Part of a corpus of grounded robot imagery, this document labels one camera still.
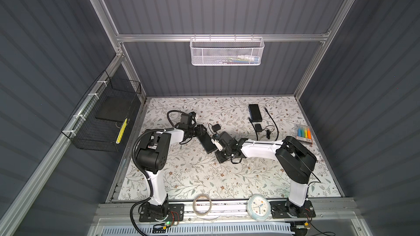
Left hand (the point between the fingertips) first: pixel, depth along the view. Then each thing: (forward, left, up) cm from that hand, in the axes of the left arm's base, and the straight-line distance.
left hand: (203, 129), depth 101 cm
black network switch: (-9, -2, 0) cm, 10 cm away
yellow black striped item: (-16, +35, +25) cm, 46 cm away
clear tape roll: (-41, +5, -1) cm, 41 cm away
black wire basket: (-11, +45, +25) cm, 53 cm away
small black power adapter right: (+1, -35, -2) cm, 35 cm away
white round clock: (-44, -24, +1) cm, 50 cm away
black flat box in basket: (-5, +39, +28) cm, 49 cm away
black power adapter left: (+1, -8, 0) cm, 8 cm away
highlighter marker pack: (-7, -62, 0) cm, 62 cm away
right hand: (-17, -8, -2) cm, 19 cm away
